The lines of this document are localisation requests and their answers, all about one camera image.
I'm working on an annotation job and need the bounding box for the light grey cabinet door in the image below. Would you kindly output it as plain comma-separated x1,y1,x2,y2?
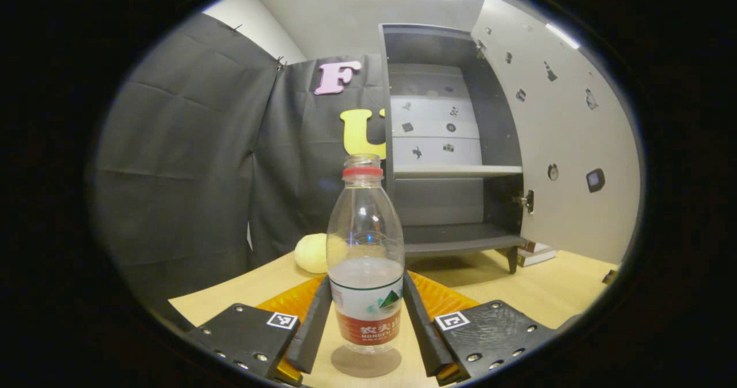
470,0,641,265

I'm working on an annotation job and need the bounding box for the dark grey cabinet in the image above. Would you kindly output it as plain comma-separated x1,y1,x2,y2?
378,23,536,275

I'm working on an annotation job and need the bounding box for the clear plastic bottle red label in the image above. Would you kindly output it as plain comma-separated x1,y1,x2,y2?
326,153,405,355

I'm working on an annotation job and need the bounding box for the narrow ceiling light panel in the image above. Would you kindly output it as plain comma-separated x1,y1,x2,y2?
544,22,581,50

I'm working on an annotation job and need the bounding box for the black backdrop cloth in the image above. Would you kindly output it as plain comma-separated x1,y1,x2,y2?
95,13,393,319

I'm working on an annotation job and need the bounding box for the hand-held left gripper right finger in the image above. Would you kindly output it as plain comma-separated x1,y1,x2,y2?
402,271,558,386

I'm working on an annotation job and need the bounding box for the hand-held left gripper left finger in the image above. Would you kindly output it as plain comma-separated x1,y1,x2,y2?
187,276,333,386

